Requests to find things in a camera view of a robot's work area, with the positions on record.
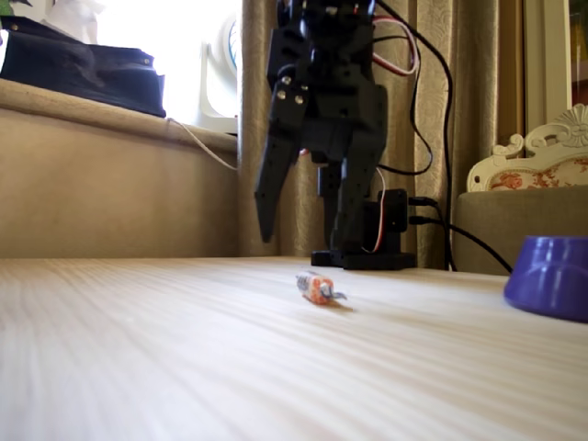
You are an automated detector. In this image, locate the white red base wire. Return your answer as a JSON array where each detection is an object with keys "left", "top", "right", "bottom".
[{"left": 360, "top": 165, "right": 389, "bottom": 254}]

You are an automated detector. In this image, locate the red white black servo wire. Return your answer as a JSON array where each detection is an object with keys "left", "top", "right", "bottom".
[{"left": 370, "top": 17, "right": 423, "bottom": 78}]

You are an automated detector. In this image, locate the olive upholstered armrest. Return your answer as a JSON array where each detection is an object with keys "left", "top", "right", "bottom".
[{"left": 451, "top": 185, "right": 588, "bottom": 277}]

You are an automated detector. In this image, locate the beige sofa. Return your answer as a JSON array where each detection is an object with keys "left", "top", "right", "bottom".
[{"left": 0, "top": 76, "right": 241, "bottom": 260}]

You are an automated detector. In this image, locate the ornate white headboard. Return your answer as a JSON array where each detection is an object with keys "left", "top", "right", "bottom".
[{"left": 465, "top": 103, "right": 588, "bottom": 194}]

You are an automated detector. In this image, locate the black bag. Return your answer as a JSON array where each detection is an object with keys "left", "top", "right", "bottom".
[{"left": 0, "top": 28, "right": 168, "bottom": 119}]

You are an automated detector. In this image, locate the candy roll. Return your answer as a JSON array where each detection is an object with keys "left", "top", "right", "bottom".
[{"left": 294, "top": 271, "right": 349, "bottom": 308}]

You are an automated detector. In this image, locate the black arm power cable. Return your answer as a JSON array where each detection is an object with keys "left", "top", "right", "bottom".
[{"left": 376, "top": 0, "right": 457, "bottom": 272}]

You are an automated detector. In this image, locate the white fan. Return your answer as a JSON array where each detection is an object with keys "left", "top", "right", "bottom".
[{"left": 198, "top": 12, "right": 243, "bottom": 135}]

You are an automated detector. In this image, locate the beige patterned curtain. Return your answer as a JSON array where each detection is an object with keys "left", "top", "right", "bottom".
[{"left": 238, "top": 0, "right": 526, "bottom": 273}]

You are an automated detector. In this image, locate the purple plastic bowl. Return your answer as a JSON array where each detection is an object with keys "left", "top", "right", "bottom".
[{"left": 503, "top": 235, "right": 588, "bottom": 323}]

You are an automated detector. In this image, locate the thin white cord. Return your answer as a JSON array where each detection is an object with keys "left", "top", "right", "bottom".
[{"left": 164, "top": 116, "right": 240, "bottom": 173}]

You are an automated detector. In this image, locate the black plug cable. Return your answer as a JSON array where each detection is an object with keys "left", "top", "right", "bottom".
[{"left": 407, "top": 214, "right": 515, "bottom": 276}]

